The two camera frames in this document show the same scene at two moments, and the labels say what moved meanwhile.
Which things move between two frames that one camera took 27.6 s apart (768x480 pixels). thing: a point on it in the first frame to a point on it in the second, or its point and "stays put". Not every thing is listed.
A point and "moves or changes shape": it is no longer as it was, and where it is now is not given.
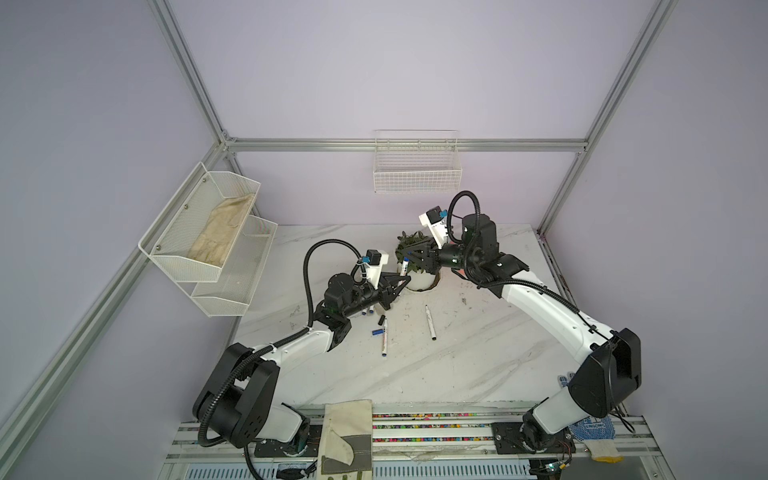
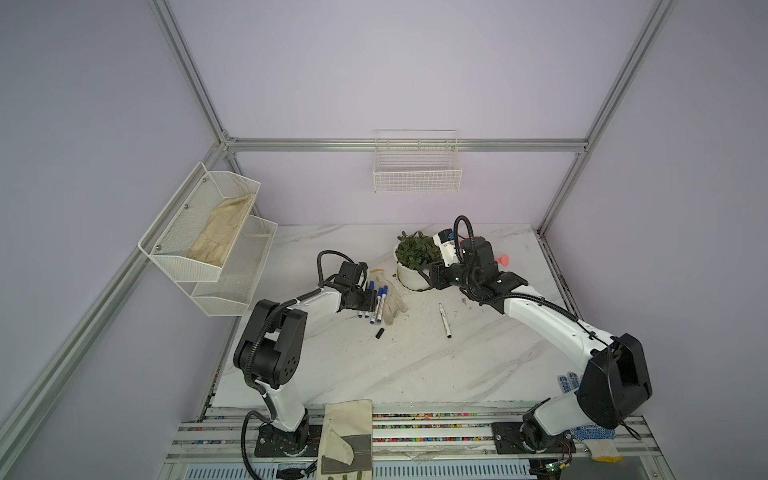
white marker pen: (385, 336) moves or changes shape
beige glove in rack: (220, 229) stays put
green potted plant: (421, 279) stays put
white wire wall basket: (416, 161) stays put
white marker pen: (430, 324) to (445, 321)
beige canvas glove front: (347, 441) stays put
